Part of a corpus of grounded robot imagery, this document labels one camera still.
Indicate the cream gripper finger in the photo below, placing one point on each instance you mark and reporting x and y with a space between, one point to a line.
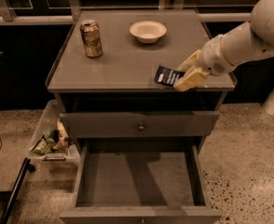
192 78
191 62

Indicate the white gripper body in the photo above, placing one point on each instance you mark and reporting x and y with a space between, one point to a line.
212 58

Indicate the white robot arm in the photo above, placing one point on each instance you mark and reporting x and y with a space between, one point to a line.
251 41

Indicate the grey top drawer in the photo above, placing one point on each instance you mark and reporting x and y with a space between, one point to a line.
125 124

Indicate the round brass drawer knob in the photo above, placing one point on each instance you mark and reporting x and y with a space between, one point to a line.
141 127

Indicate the grey drawer cabinet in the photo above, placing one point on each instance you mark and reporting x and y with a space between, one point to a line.
122 79

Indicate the open grey middle drawer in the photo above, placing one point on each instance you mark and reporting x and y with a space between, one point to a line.
121 182

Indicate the white bowl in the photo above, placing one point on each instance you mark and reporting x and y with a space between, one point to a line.
148 32

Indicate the gold drink can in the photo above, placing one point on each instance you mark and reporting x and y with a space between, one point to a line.
90 33

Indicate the tan snack packet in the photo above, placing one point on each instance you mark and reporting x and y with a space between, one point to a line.
61 138

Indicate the clear plastic bin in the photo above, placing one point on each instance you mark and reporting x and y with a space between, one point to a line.
46 126

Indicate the green snack bag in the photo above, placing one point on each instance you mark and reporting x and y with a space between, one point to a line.
43 146

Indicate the black metal bar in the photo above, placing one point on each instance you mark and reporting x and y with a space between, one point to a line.
15 191

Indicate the metal window rail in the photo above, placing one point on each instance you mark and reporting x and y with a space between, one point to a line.
9 17

